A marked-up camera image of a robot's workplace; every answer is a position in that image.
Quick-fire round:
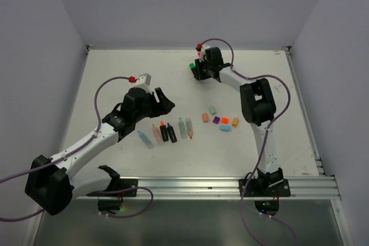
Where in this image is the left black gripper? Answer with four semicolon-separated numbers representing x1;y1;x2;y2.
133;87;174;122

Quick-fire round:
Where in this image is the orange cap black highlighter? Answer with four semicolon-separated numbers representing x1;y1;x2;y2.
160;121;169;142

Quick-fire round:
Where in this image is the purple black highlighter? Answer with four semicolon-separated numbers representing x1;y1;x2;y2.
167;123;178;143

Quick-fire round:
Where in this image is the green pastel highlighter body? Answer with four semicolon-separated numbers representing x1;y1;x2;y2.
178;118;187;139

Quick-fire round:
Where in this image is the light blue highlighter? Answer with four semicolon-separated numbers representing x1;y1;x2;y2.
137;130;154;149

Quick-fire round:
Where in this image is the orange pastel cap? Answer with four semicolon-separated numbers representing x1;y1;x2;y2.
202;113;209;123

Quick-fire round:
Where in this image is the green pastel cap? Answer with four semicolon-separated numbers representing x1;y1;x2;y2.
209;106;217;115

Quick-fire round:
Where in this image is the purple cap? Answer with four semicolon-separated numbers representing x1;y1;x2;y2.
213;116;220;124

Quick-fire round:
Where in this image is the orange neon cap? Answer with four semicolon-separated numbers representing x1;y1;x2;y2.
221;117;229;124

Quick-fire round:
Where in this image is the yellow pastel cap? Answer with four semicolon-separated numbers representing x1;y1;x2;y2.
232;117;239;127

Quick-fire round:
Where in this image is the light blue cap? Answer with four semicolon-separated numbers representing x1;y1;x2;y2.
220;125;231;132

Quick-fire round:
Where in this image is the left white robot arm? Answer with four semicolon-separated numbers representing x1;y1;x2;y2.
25;88;175;215

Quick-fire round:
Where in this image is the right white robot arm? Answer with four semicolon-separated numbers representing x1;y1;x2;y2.
190;44;291;197

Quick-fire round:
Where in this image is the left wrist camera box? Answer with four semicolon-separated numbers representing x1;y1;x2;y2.
134;73;151;93

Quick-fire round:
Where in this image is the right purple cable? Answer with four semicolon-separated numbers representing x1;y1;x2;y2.
195;37;298;246

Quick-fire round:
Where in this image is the purple cable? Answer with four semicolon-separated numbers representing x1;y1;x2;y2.
195;37;298;246
0;75;153;222

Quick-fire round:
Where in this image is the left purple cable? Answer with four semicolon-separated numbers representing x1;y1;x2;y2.
0;75;153;222

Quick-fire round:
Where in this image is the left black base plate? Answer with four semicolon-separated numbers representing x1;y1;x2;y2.
87;178;138;198

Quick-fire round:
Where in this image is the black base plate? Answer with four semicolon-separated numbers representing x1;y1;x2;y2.
87;178;138;198
244;179;291;197

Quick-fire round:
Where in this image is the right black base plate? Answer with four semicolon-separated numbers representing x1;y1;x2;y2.
244;179;291;197

